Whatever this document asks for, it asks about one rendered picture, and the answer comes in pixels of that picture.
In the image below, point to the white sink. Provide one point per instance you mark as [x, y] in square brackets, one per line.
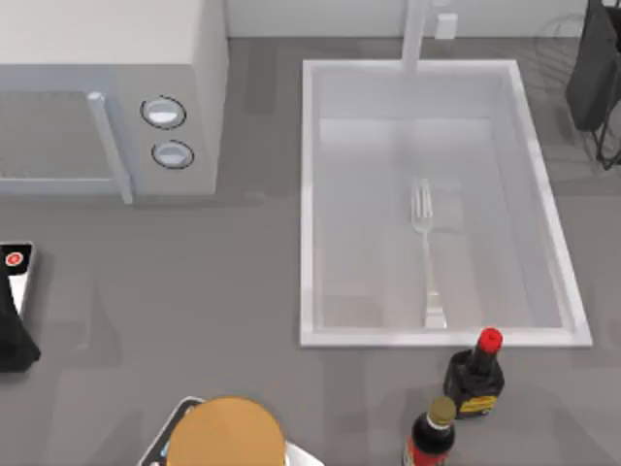
[369, 218]

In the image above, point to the silver fork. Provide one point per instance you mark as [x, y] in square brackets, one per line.
[427, 262]

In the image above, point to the small round microwave knob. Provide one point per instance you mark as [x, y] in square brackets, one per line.
[173, 155]

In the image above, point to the large round microwave knob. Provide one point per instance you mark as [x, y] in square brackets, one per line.
[163, 113]

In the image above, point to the pale microwave oven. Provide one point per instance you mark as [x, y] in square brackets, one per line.
[204, 43]

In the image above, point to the dark bottle with red cap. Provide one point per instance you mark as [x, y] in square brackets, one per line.
[473, 378]

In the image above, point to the round brown bread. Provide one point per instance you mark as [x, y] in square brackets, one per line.
[225, 434]

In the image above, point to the tall white tap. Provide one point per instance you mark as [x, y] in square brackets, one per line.
[413, 39]

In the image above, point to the dark bottle with gold cap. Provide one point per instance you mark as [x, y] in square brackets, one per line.
[432, 437]

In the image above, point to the microwave oven door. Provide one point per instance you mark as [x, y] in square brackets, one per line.
[48, 136]

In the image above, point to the pale box with red button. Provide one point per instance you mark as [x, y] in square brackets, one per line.
[22, 272]

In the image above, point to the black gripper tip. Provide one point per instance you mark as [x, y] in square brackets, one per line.
[12, 335]

